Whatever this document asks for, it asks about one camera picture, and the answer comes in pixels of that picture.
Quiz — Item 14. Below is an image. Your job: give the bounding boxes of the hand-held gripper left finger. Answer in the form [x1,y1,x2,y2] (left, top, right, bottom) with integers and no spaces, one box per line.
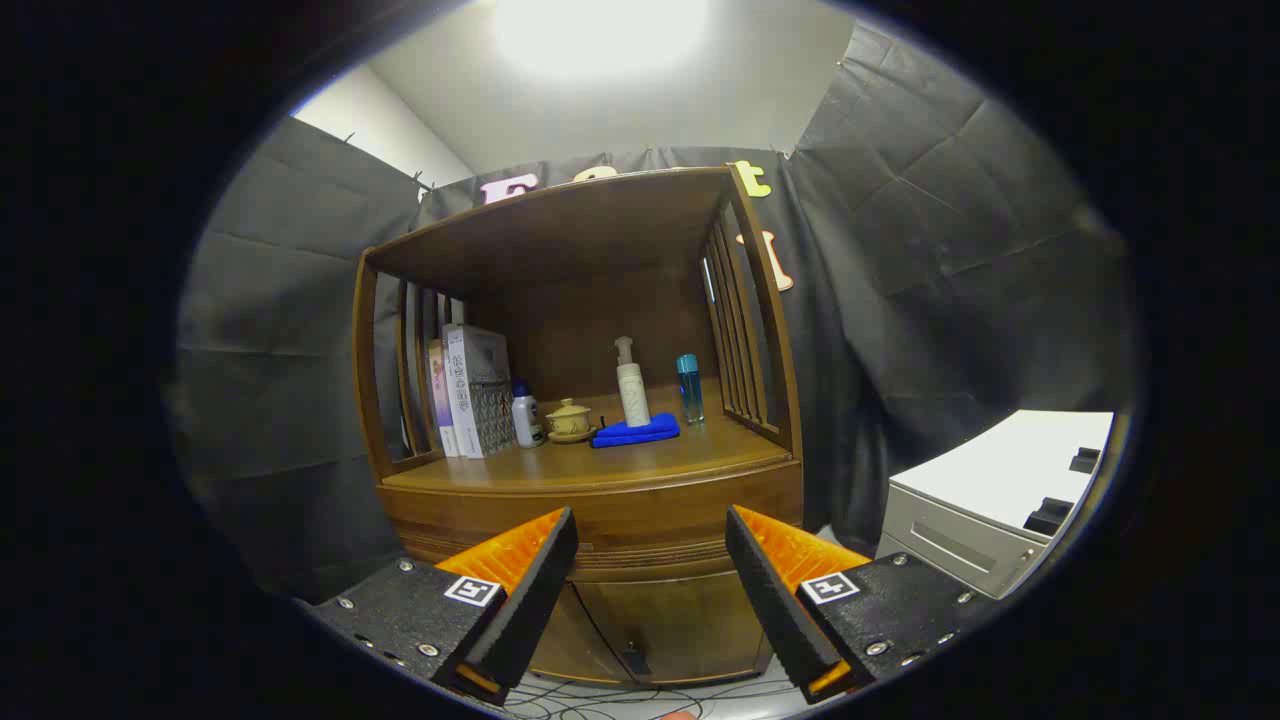
[295,507,579,707]

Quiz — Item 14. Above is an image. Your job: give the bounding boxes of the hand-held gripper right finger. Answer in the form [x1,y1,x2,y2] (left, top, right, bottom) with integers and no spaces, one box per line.
[725,505,986,705]

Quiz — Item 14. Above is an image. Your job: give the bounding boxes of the brown wooden drawer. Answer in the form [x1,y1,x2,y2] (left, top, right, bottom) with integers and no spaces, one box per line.
[378,460,804,581]

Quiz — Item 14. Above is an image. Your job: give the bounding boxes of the wooden cabinet door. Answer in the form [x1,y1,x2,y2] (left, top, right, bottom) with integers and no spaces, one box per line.
[575,570,776,687]
[530,578,641,683]

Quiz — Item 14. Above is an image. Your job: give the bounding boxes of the brown wooden countertop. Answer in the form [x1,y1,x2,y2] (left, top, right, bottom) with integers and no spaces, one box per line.
[382,378,793,493]

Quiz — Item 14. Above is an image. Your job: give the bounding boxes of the brown wooden cabinet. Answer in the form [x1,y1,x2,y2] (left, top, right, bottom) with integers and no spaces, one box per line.
[352,165,804,689]

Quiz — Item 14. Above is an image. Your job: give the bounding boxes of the white bottle blue cap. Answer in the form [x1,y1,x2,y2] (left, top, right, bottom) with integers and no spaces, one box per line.
[511,378,546,449]

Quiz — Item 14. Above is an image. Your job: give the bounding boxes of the yellow lidded ceramic teacup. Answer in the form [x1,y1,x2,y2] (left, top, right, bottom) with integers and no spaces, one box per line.
[545,397,598,444]

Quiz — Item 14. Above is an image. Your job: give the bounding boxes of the blue folded cloth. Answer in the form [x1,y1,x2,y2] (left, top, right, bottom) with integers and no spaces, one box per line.
[590,413,682,449]

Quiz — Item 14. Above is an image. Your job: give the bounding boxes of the thick white book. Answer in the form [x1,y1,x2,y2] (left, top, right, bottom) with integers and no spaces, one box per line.
[443,323,518,459]

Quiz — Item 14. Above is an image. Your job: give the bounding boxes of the thin pink book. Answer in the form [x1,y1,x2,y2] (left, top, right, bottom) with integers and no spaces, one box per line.
[428,338,459,458]

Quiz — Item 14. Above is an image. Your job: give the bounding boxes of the clear blue bottle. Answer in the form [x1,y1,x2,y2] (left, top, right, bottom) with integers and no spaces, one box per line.
[676,353,705,425]

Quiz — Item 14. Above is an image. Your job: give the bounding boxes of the white pump bottle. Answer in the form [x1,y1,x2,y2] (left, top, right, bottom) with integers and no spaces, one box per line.
[614,336,652,429]

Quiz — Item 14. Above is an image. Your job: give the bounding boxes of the black backdrop cloth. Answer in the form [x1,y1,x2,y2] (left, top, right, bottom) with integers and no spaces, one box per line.
[175,20,1136,601]

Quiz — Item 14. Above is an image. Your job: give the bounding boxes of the black floor cables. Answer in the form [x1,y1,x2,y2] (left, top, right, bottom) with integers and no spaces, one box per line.
[505,675,801,720]

